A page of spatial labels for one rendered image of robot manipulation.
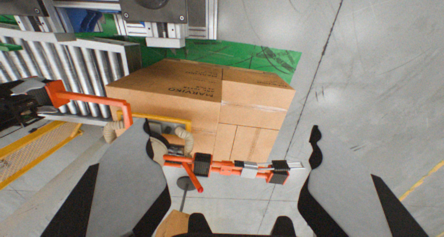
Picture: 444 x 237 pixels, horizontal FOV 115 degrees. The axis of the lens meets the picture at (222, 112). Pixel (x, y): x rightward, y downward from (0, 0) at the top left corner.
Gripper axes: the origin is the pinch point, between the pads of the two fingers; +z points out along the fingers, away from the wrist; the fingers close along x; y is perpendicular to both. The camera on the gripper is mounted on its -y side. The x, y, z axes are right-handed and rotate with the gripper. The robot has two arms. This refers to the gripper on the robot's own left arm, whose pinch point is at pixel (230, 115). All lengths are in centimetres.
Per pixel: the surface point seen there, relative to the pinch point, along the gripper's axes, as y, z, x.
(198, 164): 44, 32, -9
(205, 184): 240, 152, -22
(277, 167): 44, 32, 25
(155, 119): 30, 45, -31
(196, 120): 39, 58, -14
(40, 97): 15, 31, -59
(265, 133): 76, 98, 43
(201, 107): 30, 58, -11
